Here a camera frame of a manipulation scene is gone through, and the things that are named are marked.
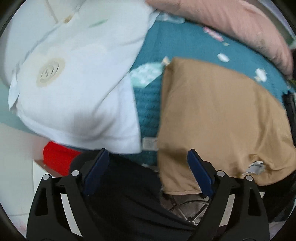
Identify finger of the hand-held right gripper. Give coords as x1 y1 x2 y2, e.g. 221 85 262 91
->
283 91 296 146

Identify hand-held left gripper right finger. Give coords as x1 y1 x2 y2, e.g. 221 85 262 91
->
187 149 270 241

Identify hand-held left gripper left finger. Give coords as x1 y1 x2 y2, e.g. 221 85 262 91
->
26 148 111 241

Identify tan button-front jacket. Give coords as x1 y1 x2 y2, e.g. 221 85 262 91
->
157 57 296 195

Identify metal chair base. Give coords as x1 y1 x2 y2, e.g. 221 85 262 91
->
162 195 213 226

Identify red cloth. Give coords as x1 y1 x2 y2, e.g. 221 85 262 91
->
43 142 82 176

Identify person's black pants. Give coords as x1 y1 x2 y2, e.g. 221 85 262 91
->
67 151 199 241

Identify white smiley pillow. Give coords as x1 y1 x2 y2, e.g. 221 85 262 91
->
8 0 160 154

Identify pink quilt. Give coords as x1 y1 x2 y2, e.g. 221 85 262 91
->
146 0 295 80

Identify teal quilted bed sheet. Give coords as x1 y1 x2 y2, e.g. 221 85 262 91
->
69 13 294 166

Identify white butterfly wardrobe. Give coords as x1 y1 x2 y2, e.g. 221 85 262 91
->
0 0 81 86

